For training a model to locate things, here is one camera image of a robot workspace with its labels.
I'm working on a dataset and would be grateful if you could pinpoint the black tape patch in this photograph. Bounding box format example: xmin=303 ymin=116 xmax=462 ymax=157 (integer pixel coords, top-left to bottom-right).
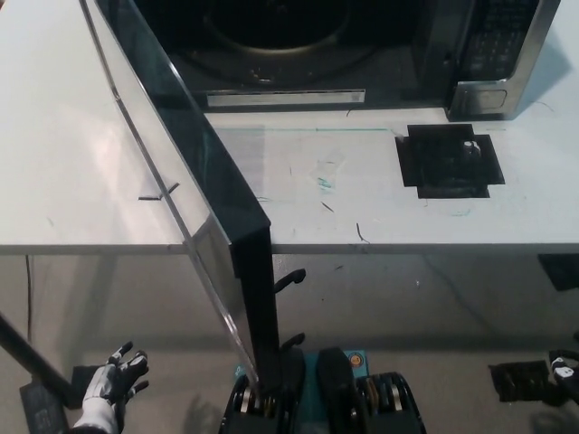
xmin=394 ymin=122 xmax=507 ymax=200

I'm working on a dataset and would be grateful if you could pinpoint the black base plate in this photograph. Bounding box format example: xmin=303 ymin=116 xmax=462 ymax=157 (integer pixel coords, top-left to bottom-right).
xmin=17 ymin=382 xmax=72 ymax=434

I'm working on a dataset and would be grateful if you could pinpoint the black floor mat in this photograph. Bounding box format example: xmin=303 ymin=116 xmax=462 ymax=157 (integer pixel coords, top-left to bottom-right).
xmin=488 ymin=360 xmax=552 ymax=404

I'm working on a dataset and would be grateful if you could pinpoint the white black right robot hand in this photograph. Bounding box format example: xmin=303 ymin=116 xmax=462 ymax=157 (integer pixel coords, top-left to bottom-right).
xmin=546 ymin=331 xmax=579 ymax=400

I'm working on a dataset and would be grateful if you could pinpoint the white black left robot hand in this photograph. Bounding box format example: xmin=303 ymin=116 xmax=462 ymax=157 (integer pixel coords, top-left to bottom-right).
xmin=73 ymin=340 xmax=151 ymax=431

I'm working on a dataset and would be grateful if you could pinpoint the glass microwave turntable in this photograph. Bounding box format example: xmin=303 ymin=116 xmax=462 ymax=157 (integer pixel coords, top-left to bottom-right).
xmin=206 ymin=0 xmax=377 ymax=86

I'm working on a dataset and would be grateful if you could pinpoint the black ribbed robot body block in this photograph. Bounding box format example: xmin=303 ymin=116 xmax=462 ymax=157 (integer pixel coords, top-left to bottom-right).
xmin=219 ymin=346 xmax=309 ymax=434
xmin=316 ymin=345 xmax=429 ymax=434

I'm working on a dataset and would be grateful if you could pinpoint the black diagonal stand bar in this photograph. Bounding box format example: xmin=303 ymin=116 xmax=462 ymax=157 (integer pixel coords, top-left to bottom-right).
xmin=0 ymin=310 xmax=86 ymax=410

